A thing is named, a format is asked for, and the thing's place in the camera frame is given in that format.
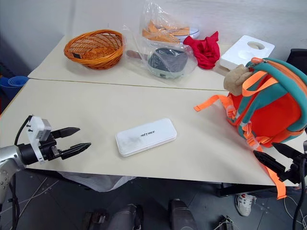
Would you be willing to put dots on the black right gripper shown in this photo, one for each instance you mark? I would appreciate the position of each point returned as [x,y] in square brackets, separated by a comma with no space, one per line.
[296,169]

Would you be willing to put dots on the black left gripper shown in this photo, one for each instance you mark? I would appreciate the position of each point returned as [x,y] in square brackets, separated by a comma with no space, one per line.
[49,148]

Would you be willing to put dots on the orange and teal backpack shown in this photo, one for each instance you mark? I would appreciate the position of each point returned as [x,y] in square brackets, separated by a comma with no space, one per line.
[266,105]

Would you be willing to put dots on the white rectangular case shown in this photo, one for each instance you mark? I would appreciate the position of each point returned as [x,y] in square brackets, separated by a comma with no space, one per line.
[146,136]

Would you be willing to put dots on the white plastic sheet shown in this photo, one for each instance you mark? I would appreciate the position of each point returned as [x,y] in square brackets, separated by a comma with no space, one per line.
[93,180]

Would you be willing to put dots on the white sneaker on floor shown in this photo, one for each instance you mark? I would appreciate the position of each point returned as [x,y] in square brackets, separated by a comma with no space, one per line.
[244,203]

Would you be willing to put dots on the blue plastic stack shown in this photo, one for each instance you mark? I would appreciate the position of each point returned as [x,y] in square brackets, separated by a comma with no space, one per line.
[13,83]

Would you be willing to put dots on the dark rounded robot leg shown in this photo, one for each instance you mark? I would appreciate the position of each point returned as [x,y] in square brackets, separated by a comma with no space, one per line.
[182,214]
[126,218]

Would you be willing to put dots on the orange wicker basket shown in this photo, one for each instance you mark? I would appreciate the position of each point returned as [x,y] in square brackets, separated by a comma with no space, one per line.
[94,48]

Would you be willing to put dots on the white foam packaging tray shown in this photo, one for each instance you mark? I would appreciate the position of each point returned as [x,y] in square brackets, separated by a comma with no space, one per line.
[247,51]

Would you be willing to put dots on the red cloth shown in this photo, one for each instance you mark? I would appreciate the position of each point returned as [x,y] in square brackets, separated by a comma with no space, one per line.
[206,51]

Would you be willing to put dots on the orange sneakers in plastic bag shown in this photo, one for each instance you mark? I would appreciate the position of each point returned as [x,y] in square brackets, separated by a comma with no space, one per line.
[163,32]

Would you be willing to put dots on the white round plate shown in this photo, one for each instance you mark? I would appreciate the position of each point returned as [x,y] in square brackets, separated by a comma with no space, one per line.
[195,31]

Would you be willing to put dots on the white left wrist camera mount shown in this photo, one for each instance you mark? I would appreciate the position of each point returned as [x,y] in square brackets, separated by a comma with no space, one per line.
[36,134]

